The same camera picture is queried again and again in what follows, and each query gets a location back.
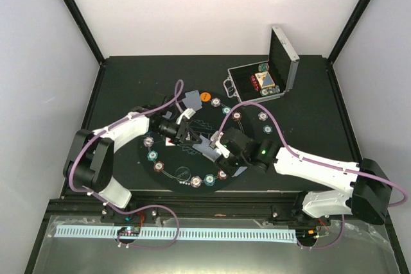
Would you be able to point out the teal chips case back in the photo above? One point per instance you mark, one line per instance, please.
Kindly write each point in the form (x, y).
(263, 67)

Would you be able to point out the aluminium poker chip case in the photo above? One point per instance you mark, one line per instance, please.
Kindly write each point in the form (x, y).
(283, 64)

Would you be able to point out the round black poker mat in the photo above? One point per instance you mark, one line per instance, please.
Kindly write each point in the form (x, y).
(181, 163)

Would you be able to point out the boxed card deck in case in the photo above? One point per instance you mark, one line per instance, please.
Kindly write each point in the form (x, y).
(264, 80)

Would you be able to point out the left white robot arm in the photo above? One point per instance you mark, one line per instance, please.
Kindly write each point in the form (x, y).
(90, 162)

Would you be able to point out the brown chip mat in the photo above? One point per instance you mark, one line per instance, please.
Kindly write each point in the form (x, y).
(158, 167)
(222, 175)
(236, 116)

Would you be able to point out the teal chip mat top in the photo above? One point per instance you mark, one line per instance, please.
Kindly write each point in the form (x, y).
(226, 110)

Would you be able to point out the brown chip mat top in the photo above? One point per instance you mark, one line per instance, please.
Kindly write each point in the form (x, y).
(236, 116)

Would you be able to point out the red dice in case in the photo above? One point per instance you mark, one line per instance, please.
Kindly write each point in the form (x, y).
(254, 83)

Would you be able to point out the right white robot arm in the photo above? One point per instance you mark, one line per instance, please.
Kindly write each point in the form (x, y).
(358, 189)

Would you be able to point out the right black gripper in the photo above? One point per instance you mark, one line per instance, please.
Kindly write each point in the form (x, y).
(224, 165)

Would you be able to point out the white chip mat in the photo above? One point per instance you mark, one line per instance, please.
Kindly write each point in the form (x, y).
(195, 181)
(215, 102)
(148, 141)

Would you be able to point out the blue playing card deck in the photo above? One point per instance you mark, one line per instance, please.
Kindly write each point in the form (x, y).
(204, 148)

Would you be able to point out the white chip mat top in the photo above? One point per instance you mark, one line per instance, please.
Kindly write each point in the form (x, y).
(215, 102)

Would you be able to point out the teal chip mat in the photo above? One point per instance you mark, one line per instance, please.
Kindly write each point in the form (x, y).
(226, 110)
(209, 180)
(152, 156)

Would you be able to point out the blue card mat top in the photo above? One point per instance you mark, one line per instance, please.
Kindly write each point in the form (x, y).
(192, 100)

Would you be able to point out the white purple chip stack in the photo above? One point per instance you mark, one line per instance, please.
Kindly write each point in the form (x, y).
(262, 116)

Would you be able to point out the brown chip mat bottom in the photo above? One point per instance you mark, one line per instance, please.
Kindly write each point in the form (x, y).
(222, 175)

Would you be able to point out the light blue cable duct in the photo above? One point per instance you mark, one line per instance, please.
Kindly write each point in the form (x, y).
(180, 234)

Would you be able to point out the white chip mat bottom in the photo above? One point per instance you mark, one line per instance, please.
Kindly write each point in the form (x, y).
(195, 181)

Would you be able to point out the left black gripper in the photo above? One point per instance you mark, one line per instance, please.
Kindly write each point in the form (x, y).
(182, 132)

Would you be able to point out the blue card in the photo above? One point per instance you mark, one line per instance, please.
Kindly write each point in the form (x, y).
(239, 171)
(167, 115)

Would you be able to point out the orange big blind button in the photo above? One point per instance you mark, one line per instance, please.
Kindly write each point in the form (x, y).
(205, 96)

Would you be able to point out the teal chips case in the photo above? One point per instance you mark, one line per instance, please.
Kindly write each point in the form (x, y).
(263, 67)
(270, 91)

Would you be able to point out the face-up red diamonds card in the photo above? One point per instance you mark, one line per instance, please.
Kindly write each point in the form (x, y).
(169, 143)

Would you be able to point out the small circuit board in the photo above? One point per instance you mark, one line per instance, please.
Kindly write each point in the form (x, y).
(128, 231)

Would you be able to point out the teal poker chip stack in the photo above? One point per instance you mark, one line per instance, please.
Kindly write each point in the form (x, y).
(267, 129)

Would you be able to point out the teal chip mat bottom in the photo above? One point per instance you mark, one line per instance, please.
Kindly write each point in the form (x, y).
(209, 180)

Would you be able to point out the teal chips case front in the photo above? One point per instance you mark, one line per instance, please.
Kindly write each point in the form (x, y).
(270, 91)

